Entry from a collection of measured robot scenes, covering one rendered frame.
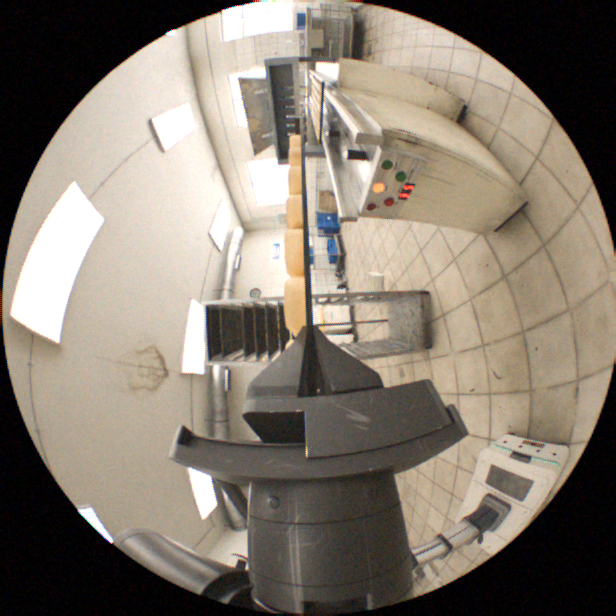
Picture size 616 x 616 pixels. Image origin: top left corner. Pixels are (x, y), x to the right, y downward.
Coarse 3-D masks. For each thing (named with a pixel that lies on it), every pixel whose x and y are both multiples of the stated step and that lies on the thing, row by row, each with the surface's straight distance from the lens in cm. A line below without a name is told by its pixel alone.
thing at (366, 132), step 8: (328, 88) 116; (328, 96) 99; (336, 96) 91; (344, 96) 93; (336, 104) 78; (344, 104) 75; (352, 104) 77; (344, 112) 64; (352, 112) 65; (360, 112) 67; (344, 120) 64; (352, 120) 55; (360, 120) 57; (368, 120) 59; (352, 128) 54; (360, 128) 50; (368, 128) 52; (376, 128) 53; (360, 136) 47; (368, 136) 48; (376, 136) 49; (384, 136) 49; (376, 144) 50
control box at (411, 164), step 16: (384, 160) 52; (400, 160) 54; (416, 160) 56; (368, 176) 58; (384, 176) 55; (416, 176) 59; (368, 192) 58; (384, 192) 59; (400, 192) 61; (384, 208) 64; (400, 208) 66
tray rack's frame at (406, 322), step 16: (224, 304) 173; (320, 304) 183; (400, 304) 178; (416, 304) 155; (208, 320) 152; (384, 320) 203; (400, 320) 180; (416, 320) 157; (208, 336) 146; (400, 336) 182; (416, 336) 159; (208, 352) 146
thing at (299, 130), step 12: (300, 120) 37; (300, 132) 32; (312, 312) 12; (312, 324) 12; (312, 336) 12; (312, 348) 12; (312, 360) 12; (312, 372) 12; (312, 384) 12; (312, 396) 12
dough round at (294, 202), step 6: (288, 198) 22; (294, 198) 21; (300, 198) 21; (288, 204) 21; (294, 204) 21; (300, 204) 21; (288, 210) 20; (294, 210) 20; (300, 210) 20; (288, 216) 20; (294, 216) 20; (300, 216) 20; (288, 222) 21; (294, 222) 21; (300, 222) 20; (288, 228) 21; (294, 228) 21; (300, 228) 21
